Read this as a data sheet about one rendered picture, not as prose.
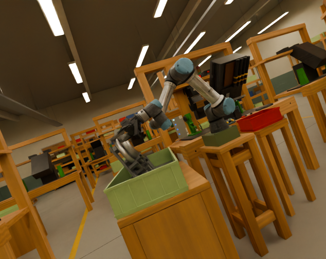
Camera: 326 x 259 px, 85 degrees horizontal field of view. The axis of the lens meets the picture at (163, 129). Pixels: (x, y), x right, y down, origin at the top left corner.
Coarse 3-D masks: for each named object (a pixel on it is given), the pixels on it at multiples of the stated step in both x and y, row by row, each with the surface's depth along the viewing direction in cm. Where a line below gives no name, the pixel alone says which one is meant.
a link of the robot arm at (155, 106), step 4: (156, 100) 108; (148, 104) 108; (152, 104) 107; (156, 104) 107; (160, 104) 108; (144, 108) 107; (148, 108) 106; (152, 108) 107; (156, 108) 107; (160, 108) 109; (148, 112) 106; (152, 112) 107; (156, 112) 107; (152, 116) 109
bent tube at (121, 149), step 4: (112, 140) 105; (116, 140) 104; (116, 144) 102; (120, 144) 102; (120, 148) 100; (120, 152) 99; (124, 152) 99; (124, 156) 99; (128, 156) 100; (128, 160) 100; (132, 160) 102
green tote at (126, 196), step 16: (160, 160) 153; (176, 160) 92; (128, 176) 145; (144, 176) 92; (160, 176) 93; (176, 176) 93; (112, 192) 92; (128, 192) 92; (144, 192) 92; (160, 192) 93; (176, 192) 93; (112, 208) 92; (128, 208) 92; (144, 208) 92
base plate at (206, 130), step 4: (252, 108) 242; (256, 108) 227; (244, 112) 239; (248, 112) 222; (252, 112) 207; (208, 128) 219; (204, 132) 202; (208, 132) 189; (188, 136) 222; (192, 136) 207; (196, 136) 194; (184, 140) 214
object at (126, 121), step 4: (136, 116) 106; (124, 120) 109; (128, 120) 107; (132, 120) 109; (140, 120) 106; (124, 124) 107; (128, 124) 105; (132, 124) 105; (128, 128) 104; (132, 128) 106; (128, 132) 106; (132, 132) 108
